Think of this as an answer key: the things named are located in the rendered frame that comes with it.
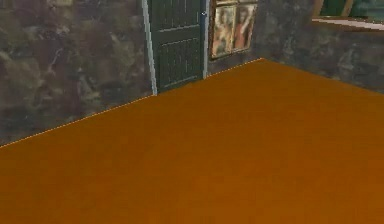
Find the dark green room door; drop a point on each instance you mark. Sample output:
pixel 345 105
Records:
pixel 176 46

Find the window with pale sill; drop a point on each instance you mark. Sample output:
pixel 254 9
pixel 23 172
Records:
pixel 350 15

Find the brown framed wall picture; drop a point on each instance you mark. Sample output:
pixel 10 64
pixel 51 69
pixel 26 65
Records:
pixel 232 28

